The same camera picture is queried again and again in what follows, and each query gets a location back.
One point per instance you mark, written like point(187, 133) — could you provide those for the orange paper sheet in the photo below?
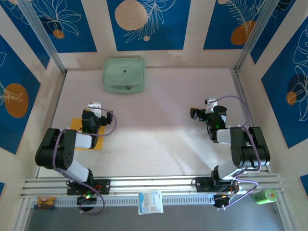
point(75, 125)

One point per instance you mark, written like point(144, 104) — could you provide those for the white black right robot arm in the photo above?
point(250, 149)

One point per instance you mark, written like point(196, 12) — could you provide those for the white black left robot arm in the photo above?
point(55, 149)

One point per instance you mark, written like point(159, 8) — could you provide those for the mint green zip pouch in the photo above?
point(124, 72)

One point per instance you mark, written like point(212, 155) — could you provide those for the black controller board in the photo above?
point(220, 203)
point(81, 201)

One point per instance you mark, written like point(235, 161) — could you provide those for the small orange blue toy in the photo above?
point(44, 201)

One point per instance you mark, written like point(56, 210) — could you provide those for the green can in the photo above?
point(264, 196)

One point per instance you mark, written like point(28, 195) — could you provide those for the white plastic mask packet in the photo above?
point(150, 202)

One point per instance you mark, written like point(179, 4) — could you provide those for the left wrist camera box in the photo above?
point(95, 107)

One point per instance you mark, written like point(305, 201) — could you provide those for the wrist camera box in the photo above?
point(95, 107)
point(213, 101)

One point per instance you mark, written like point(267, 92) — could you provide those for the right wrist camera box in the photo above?
point(213, 101)

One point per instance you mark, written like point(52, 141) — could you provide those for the aluminium side rail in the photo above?
point(240, 91)
point(57, 96)

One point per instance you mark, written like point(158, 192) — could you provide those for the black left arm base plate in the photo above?
point(107, 185)

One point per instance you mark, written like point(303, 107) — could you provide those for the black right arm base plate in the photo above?
point(202, 184)

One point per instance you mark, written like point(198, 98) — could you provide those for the aluminium mounting rail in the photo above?
point(154, 183)

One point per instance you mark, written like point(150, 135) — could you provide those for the aluminium frame post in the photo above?
point(255, 33)
point(43, 36)

